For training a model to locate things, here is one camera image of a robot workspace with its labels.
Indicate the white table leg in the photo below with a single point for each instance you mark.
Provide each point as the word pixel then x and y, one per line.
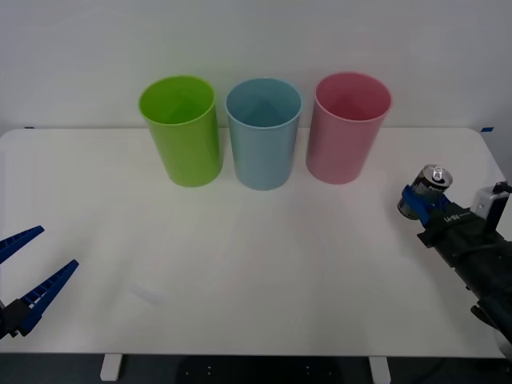
pixel 379 369
pixel 110 367

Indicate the pale blue plastic bin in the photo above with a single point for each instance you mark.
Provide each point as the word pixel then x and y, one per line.
pixel 262 156

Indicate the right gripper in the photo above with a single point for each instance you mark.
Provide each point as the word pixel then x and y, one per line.
pixel 460 236

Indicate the pink plastic bin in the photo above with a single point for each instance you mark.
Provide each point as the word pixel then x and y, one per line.
pixel 340 148

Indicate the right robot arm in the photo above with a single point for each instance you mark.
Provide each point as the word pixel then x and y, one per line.
pixel 494 292

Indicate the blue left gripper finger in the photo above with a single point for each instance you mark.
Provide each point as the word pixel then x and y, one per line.
pixel 44 290
pixel 18 239

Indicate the black drink can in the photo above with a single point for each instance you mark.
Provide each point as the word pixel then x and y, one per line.
pixel 429 185

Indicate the green plastic bin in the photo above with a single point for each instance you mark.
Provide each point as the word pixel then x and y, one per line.
pixel 188 152

